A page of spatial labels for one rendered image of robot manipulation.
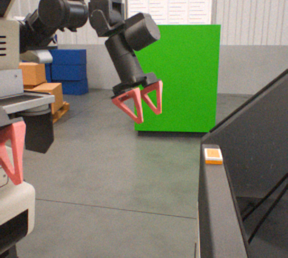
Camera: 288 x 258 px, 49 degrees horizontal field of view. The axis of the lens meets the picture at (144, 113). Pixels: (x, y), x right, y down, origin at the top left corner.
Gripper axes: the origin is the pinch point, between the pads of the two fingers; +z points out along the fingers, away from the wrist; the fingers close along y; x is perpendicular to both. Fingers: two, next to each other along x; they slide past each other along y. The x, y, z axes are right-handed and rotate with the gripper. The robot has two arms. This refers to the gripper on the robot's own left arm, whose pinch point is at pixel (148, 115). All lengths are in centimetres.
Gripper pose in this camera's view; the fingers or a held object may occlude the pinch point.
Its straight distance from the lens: 73.8
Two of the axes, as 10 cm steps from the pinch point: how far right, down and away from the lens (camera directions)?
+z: 4.0, 9.2, 0.1
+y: 4.7, -2.1, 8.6
